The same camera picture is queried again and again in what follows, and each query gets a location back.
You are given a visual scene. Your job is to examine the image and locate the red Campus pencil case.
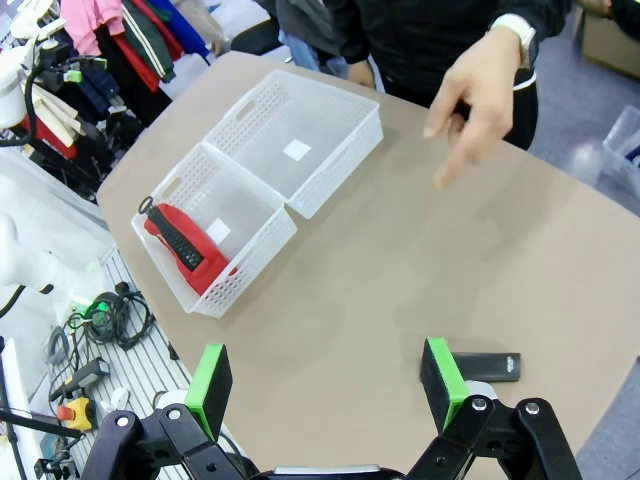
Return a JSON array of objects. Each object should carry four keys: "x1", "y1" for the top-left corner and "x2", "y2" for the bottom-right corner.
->
[{"x1": 137, "y1": 195, "x2": 240, "y2": 298}]

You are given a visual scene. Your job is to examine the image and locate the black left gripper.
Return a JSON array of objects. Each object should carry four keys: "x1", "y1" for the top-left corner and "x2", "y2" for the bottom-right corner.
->
[{"x1": 36, "y1": 46, "x2": 109, "y2": 94}]

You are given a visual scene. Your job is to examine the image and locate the large cardboard box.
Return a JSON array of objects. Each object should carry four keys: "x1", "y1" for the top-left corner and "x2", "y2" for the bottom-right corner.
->
[{"x1": 573, "y1": 0, "x2": 640, "y2": 81}]

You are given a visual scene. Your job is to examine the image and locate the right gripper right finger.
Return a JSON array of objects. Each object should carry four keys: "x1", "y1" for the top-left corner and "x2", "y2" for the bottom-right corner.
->
[{"x1": 404, "y1": 337, "x2": 584, "y2": 480}]

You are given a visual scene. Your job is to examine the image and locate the person's left hand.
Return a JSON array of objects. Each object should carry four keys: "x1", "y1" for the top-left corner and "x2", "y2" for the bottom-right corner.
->
[{"x1": 423, "y1": 27, "x2": 525, "y2": 192}]

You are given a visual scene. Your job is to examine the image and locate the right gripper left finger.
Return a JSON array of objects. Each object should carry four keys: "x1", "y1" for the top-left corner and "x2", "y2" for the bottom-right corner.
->
[{"x1": 81, "y1": 343, "x2": 262, "y2": 480}]

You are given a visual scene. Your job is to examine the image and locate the background person blue jeans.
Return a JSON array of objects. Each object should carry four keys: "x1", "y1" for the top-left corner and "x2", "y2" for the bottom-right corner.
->
[{"x1": 278, "y1": 28, "x2": 347, "y2": 77}]

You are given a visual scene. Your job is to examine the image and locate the person's right hand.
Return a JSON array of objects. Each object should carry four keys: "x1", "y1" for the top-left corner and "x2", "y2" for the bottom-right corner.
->
[{"x1": 346, "y1": 61, "x2": 377, "y2": 91}]

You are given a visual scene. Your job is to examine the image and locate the black corrugated robot cable hose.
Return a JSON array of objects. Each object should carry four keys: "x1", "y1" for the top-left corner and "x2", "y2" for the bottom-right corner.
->
[{"x1": 0, "y1": 62, "x2": 66, "y2": 149}]

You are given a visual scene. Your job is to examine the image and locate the person's left sleeved forearm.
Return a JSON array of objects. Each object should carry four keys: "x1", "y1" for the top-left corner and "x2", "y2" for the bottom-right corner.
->
[{"x1": 494, "y1": 0, "x2": 579, "y2": 42}]

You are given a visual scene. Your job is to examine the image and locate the black yellow handheld device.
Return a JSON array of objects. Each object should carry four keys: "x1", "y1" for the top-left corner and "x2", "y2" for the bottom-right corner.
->
[{"x1": 48, "y1": 356, "x2": 112, "y2": 402}]

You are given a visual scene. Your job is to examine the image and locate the pink garment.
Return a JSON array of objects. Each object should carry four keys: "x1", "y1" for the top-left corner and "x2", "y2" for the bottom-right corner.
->
[{"x1": 59, "y1": 0, "x2": 125, "y2": 57}]

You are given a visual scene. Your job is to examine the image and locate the person's black jacket torso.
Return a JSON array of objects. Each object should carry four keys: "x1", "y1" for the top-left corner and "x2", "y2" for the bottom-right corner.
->
[{"x1": 323, "y1": 0, "x2": 542, "y2": 152}]

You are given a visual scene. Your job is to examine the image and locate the white perforated plastic basket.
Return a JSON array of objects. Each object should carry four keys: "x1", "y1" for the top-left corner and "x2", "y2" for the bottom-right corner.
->
[
  {"x1": 203, "y1": 68, "x2": 386, "y2": 221},
  {"x1": 130, "y1": 141, "x2": 299, "y2": 319}
]

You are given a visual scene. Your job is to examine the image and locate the wrist watch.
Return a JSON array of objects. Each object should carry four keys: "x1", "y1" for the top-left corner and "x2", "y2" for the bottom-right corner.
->
[{"x1": 486, "y1": 12, "x2": 540, "y2": 70}]

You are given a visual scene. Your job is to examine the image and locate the black stapler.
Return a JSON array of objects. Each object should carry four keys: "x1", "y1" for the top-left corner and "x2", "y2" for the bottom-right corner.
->
[{"x1": 448, "y1": 351, "x2": 523, "y2": 399}]

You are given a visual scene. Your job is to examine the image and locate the blue garment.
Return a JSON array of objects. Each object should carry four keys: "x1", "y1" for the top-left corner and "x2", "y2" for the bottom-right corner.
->
[{"x1": 148, "y1": 0, "x2": 212, "y2": 57}]

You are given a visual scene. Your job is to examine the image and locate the yellow red emergency stop button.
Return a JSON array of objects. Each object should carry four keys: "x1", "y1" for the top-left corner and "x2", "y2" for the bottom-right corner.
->
[{"x1": 55, "y1": 396, "x2": 98, "y2": 432}]

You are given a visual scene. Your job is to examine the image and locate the clear plastic storage bin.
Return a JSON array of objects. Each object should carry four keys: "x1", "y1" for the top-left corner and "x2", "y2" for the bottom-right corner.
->
[{"x1": 601, "y1": 104, "x2": 640, "y2": 197}]

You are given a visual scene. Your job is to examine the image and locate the black cable bundle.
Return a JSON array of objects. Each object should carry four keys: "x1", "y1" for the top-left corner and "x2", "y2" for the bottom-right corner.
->
[{"x1": 68, "y1": 281, "x2": 157, "y2": 352}]

